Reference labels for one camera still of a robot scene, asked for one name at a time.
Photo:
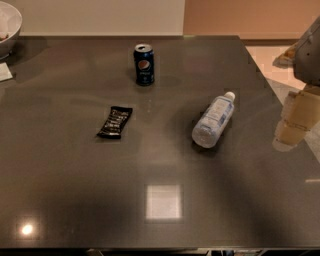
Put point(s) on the black RXBAR chocolate bar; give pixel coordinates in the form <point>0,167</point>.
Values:
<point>115,123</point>

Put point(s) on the white bowl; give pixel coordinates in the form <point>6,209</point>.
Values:
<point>10,26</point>

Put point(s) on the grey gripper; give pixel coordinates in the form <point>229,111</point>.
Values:
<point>308,59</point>

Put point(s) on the blue Pepsi soda can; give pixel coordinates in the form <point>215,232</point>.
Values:
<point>144,64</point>

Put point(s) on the white paper napkin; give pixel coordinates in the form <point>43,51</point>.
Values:
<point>5,73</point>

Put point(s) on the clear plastic water bottle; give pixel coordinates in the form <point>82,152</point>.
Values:
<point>209,128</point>

